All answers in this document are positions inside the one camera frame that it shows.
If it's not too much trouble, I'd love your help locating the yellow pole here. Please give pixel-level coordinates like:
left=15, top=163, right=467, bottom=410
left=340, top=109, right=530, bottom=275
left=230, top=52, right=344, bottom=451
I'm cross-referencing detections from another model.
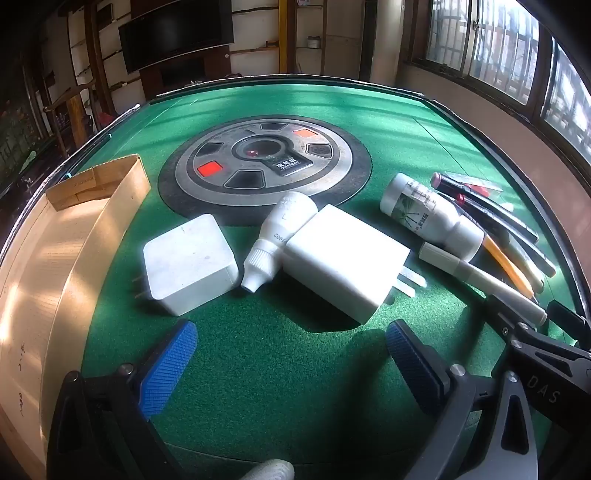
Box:
left=277, top=0, right=289, bottom=75

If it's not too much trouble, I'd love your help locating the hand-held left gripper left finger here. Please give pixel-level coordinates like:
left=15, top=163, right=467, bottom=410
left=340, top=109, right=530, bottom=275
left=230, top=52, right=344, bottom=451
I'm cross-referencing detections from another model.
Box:
left=46, top=318, right=199, bottom=480

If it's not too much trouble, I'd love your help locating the white dropper bottle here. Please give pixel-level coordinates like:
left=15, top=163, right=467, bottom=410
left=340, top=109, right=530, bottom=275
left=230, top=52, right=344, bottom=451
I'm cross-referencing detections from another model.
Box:
left=240, top=191, right=319, bottom=294

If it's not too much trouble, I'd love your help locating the white cube charger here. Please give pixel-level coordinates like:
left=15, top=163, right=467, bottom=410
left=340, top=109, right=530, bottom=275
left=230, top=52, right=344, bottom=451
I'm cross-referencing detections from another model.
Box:
left=133, top=213, right=240, bottom=317

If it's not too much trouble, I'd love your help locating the shallow cardboard box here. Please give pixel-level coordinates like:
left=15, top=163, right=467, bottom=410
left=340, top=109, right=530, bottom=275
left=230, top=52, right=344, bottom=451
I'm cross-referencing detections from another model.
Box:
left=0, top=154, right=152, bottom=480

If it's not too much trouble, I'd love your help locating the dark pen with white tip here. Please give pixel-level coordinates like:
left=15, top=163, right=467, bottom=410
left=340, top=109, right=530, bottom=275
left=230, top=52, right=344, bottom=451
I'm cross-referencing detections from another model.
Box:
left=503, top=228, right=548, bottom=294

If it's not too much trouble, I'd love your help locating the black flat television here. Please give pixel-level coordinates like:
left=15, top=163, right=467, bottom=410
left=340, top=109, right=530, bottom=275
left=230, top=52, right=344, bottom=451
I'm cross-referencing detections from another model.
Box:
left=118, top=0, right=235, bottom=73

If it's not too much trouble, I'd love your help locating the wooden chair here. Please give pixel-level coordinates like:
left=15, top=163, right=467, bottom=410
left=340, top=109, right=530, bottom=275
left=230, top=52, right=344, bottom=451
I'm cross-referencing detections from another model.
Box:
left=44, top=76, right=98, bottom=158

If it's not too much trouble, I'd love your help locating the black marker with pink ends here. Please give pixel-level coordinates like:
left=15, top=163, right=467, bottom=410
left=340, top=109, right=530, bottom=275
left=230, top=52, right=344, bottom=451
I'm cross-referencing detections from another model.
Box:
left=430, top=172, right=540, bottom=244

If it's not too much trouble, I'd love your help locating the black marker with red end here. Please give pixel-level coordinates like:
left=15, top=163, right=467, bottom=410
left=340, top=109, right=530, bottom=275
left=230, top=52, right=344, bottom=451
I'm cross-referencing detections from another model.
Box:
left=455, top=193, right=558, bottom=278

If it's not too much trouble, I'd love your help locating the clear plastic packet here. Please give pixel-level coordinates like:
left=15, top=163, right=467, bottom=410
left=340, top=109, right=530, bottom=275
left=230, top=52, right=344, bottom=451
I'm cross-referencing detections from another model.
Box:
left=443, top=172, right=504, bottom=199

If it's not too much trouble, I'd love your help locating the person's left hand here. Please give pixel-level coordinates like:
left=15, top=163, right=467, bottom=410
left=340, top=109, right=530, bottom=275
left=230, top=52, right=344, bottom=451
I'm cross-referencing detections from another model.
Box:
left=244, top=458, right=296, bottom=480

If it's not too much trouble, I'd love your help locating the large white charger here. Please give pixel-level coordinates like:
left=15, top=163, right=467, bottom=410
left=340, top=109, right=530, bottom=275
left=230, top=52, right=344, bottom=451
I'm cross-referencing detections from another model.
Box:
left=281, top=204, right=428, bottom=324

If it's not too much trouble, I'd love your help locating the white marker pen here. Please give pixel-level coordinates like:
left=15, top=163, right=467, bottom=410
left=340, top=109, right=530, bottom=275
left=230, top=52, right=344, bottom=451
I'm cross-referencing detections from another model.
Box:
left=418, top=241, right=549, bottom=326

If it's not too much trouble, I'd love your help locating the barred window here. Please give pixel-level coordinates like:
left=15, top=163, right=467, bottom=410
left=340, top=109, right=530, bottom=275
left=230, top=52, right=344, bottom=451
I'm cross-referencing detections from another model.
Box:
left=411, top=0, right=591, bottom=185

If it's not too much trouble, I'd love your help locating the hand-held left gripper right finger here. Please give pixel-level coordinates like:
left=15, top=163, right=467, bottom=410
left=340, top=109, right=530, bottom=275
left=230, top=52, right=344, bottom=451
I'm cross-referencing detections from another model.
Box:
left=386, top=320, right=540, bottom=480

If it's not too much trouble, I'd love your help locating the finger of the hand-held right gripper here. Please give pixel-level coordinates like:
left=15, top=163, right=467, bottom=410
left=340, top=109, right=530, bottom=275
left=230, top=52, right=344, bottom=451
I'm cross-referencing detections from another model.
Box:
left=547, top=300, right=591, bottom=344
left=485, top=293, right=591, bottom=370

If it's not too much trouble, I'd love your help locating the round grey table control panel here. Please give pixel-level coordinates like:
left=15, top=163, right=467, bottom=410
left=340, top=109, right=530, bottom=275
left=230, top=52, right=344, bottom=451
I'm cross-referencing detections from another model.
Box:
left=158, top=116, right=372, bottom=227

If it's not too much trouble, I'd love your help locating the yellow pen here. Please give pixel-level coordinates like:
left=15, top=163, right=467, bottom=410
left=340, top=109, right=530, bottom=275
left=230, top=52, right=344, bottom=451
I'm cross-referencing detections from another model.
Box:
left=480, top=233, right=536, bottom=296

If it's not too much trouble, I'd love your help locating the white labelled bottle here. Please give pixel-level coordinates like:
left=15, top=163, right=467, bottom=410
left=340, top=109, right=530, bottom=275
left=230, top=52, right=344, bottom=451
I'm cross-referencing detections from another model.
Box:
left=379, top=172, right=485, bottom=261

